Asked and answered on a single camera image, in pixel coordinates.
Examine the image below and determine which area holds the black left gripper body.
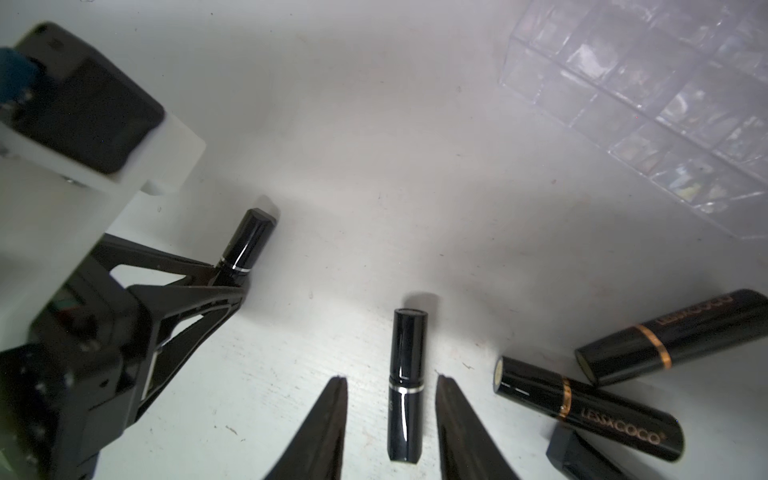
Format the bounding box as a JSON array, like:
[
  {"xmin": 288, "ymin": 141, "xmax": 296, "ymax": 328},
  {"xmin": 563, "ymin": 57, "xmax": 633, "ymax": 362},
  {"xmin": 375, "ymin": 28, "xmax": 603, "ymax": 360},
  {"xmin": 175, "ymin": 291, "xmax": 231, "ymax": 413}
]
[{"xmin": 1, "ymin": 263, "xmax": 152, "ymax": 479}]

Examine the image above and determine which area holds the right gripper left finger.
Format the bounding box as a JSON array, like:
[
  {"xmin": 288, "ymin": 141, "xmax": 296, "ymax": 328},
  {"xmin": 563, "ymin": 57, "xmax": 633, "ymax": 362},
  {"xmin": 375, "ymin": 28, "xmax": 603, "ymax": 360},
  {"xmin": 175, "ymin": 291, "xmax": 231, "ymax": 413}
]
[{"xmin": 265, "ymin": 376, "xmax": 348, "ymax": 480}]

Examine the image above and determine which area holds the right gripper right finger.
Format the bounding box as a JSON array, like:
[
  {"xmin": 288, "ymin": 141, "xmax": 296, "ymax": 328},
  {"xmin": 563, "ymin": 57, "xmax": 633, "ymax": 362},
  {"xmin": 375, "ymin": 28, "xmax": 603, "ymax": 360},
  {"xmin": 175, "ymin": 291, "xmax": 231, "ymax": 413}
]
[{"xmin": 435, "ymin": 375, "xmax": 519, "ymax": 480}]

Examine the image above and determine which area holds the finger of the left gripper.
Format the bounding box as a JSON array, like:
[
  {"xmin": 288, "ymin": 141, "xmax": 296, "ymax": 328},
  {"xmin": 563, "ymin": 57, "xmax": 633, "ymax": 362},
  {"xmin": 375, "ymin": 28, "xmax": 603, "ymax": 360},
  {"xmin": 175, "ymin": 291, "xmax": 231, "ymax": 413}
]
[
  {"xmin": 129, "ymin": 285, "xmax": 246, "ymax": 420},
  {"xmin": 90, "ymin": 233, "xmax": 218, "ymax": 286}
]

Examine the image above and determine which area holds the black lipstick silver band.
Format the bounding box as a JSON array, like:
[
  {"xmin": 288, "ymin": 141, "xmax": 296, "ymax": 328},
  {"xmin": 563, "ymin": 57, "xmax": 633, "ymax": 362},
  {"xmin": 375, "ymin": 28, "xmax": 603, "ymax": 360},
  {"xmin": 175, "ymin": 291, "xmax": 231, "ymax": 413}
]
[
  {"xmin": 211, "ymin": 208, "xmax": 277, "ymax": 287},
  {"xmin": 387, "ymin": 308, "xmax": 428, "ymax": 464}
]

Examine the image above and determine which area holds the black lipstick gold band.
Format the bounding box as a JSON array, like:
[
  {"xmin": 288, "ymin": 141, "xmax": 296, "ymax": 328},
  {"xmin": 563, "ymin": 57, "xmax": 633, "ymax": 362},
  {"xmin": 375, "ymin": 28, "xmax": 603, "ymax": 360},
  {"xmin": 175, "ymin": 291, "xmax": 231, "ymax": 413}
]
[
  {"xmin": 546, "ymin": 425, "xmax": 634, "ymax": 480},
  {"xmin": 575, "ymin": 289, "xmax": 767, "ymax": 387},
  {"xmin": 493, "ymin": 356, "xmax": 685, "ymax": 462}
]

